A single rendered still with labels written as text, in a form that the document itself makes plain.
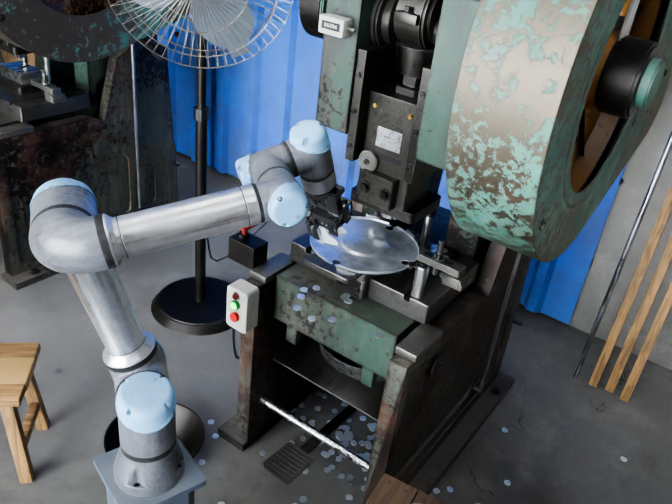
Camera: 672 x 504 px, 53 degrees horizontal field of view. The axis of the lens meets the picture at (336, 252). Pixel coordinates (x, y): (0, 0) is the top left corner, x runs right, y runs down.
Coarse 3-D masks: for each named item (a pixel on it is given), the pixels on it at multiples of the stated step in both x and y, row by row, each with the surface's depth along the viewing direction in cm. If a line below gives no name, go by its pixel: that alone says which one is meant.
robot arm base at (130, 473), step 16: (176, 448) 144; (128, 464) 139; (144, 464) 139; (160, 464) 140; (176, 464) 146; (128, 480) 140; (144, 480) 140; (160, 480) 141; (176, 480) 144; (144, 496) 141
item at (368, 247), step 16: (352, 224) 185; (368, 224) 186; (384, 224) 187; (352, 240) 176; (368, 240) 177; (384, 240) 178; (400, 240) 180; (320, 256) 168; (336, 256) 169; (352, 256) 170; (368, 256) 171; (384, 256) 172; (400, 256) 173; (416, 256) 174; (368, 272) 164; (384, 272) 165
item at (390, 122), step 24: (384, 96) 161; (408, 96) 162; (384, 120) 164; (408, 120) 160; (384, 144) 166; (408, 144) 162; (360, 168) 173; (384, 168) 169; (360, 192) 172; (384, 192) 167; (408, 192) 168
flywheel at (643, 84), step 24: (648, 0) 152; (624, 24) 131; (648, 24) 156; (624, 48) 130; (648, 48) 129; (600, 72) 132; (624, 72) 129; (648, 72) 130; (600, 96) 133; (624, 96) 130; (648, 96) 132; (600, 120) 165; (576, 144) 156; (600, 144) 164; (576, 168) 161; (576, 192) 157
